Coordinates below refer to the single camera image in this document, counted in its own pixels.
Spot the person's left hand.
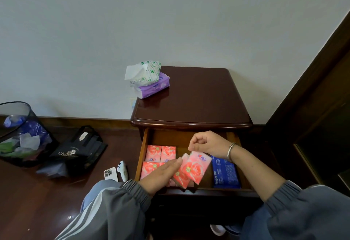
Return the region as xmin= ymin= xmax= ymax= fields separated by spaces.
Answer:
xmin=137 ymin=157 xmax=183 ymax=197

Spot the person's right hand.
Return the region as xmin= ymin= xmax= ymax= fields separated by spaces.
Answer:
xmin=188 ymin=131 xmax=233 ymax=161

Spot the large pink rose tissue packet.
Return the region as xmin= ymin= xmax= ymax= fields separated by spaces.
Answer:
xmin=182 ymin=151 xmax=212 ymax=185

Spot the person's left forearm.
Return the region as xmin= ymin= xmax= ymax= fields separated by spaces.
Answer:
xmin=55 ymin=179 xmax=152 ymax=240

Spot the person's right forearm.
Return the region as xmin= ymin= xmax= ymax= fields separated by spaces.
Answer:
xmin=230 ymin=145 xmax=350 ymax=240

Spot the open wooden drawer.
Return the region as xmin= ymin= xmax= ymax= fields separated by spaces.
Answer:
xmin=135 ymin=128 xmax=253 ymax=191

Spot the blue tissue pack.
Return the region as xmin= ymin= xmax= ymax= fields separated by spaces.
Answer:
xmin=211 ymin=156 xmax=242 ymax=189

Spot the dark wooden nightstand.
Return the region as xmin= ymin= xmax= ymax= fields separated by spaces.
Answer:
xmin=130 ymin=66 xmax=260 ymax=221

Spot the white handheld controller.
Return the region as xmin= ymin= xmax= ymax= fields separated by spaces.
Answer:
xmin=117 ymin=160 xmax=129 ymax=183

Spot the white smartphone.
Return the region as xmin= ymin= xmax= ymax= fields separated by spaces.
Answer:
xmin=104 ymin=167 xmax=118 ymax=182

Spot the purple tissue pack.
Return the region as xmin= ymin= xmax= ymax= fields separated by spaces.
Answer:
xmin=131 ymin=72 xmax=170 ymax=99

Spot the white slipper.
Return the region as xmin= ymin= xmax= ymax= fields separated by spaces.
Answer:
xmin=209 ymin=224 xmax=227 ymax=237

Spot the green white tissue pack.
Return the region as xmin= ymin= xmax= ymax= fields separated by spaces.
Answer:
xmin=124 ymin=61 xmax=162 ymax=86

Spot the black paper shopping bag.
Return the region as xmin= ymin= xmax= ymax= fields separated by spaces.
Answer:
xmin=49 ymin=125 xmax=108 ymax=176

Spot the gray plastic bag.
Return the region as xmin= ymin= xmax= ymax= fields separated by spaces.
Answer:
xmin=36 ymin=161 xmax=69 ymax=179

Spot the crumpled trash in bin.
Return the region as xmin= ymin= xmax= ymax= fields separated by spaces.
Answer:
xmin=0 ymin=115 xmax=53 ymax=158

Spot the black mesh trash bin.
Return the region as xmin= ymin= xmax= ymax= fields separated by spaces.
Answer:
xmin=0 ymin=101 xmax=59 ymax=168

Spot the silver bracelet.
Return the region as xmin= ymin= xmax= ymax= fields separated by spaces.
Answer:
xmin=226 ymin=142 xmax=236 ymax=162

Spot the dark wooden bed frame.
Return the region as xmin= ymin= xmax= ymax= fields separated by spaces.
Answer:
xmin=263 ymin=10 xmax=350 ymax=196

